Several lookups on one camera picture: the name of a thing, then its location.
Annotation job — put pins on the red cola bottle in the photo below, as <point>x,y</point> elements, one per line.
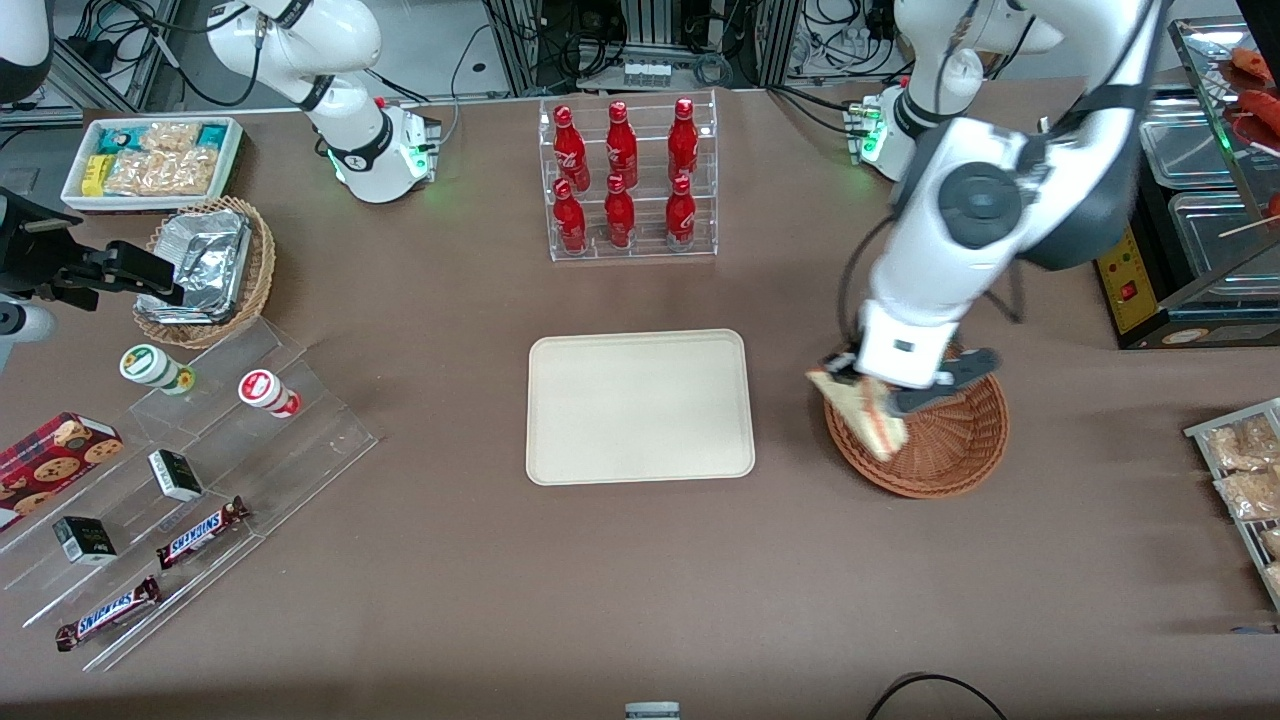
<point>680,218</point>
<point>570,150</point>
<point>570,222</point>
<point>621,148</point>
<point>683,140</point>
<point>619,218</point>

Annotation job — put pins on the large clear rice cracker bag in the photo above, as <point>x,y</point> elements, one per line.
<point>165,172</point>

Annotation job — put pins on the red sausage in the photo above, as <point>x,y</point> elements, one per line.
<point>1255,110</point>
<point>1258,63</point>

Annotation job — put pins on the clear acrylic bottle rack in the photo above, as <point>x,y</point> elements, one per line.
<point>650,215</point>

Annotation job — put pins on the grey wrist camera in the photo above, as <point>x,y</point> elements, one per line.
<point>25,330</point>
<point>960,375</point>

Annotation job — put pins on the teal snack packet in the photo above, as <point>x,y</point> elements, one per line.
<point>212,135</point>
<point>120,140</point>

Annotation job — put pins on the red cookie box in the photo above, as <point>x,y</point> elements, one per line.
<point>45,470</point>

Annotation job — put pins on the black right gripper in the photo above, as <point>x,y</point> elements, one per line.
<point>38,258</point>

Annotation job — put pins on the clear bag of crackers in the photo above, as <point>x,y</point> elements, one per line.
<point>1274,578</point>
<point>1250,495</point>
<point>1272,542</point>
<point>1240,445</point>

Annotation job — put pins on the stainless steel pan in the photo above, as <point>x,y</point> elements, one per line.
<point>1190,140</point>
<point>1210,250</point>

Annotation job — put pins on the grey device at table edge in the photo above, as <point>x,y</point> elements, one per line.
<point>652,711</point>

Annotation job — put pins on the green lid snack cup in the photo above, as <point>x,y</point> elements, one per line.
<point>150,366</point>

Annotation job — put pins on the silver foil pack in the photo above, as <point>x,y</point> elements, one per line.
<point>185,310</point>
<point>205,250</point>

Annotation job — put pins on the aluminium equipment rack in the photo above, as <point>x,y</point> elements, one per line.
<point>640,30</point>

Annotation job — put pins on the cream plastic tray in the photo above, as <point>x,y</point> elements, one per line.
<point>640,410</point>

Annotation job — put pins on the triangular sandwich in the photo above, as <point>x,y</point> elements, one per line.
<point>870,420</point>

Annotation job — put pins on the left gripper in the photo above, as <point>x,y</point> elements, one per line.
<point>844,372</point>

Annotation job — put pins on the white power strip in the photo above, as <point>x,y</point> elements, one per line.
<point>646,74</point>

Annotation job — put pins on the red lid snack cup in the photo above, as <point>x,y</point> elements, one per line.
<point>265,390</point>

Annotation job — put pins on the light wicker basket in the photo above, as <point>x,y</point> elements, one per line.
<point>262,270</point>

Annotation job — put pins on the tray of packaged snacks right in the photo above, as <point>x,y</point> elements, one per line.
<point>1200,432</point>

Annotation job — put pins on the small black box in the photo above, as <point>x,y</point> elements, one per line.
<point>176,475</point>
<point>85,540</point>

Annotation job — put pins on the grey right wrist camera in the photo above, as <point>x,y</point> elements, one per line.
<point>25,330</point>

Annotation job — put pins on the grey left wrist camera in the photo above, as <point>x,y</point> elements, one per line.
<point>960,375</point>

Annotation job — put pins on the brown round wicker basket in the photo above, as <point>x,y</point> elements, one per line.
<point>960,450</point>

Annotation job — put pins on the yellow snack packet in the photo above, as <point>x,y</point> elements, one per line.
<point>94,175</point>

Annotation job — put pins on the small clear rice cracker bag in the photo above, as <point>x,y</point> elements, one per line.
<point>170,136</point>

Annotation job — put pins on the clear acrylic stepped display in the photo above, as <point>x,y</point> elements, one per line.
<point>300,450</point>

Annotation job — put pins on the white rectangular snack bin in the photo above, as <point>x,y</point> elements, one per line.
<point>75,185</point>

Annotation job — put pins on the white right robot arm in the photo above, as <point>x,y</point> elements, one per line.
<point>350,130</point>

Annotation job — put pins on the black hot food display case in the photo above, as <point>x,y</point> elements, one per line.
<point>1135,310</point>

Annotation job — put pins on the Snickers chocolate bar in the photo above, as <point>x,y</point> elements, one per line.
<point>200,533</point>
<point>105,613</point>

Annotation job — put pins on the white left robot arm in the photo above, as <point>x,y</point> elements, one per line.
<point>930,260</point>

